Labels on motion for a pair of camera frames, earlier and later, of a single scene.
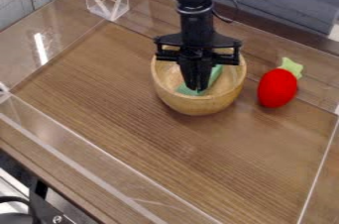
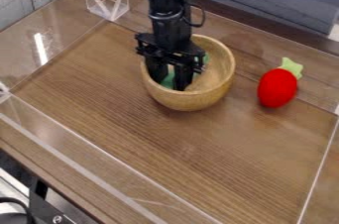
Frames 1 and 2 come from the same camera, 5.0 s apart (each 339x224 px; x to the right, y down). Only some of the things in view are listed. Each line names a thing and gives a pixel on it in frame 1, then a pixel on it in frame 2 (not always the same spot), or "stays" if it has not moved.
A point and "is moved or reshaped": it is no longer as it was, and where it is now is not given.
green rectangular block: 184,89 to 168,82
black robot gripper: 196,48 to 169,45
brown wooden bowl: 209,103 is moved or reshaped
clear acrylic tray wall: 70,161 stays
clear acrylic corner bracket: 106,8 stays
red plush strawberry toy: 277,84 stays
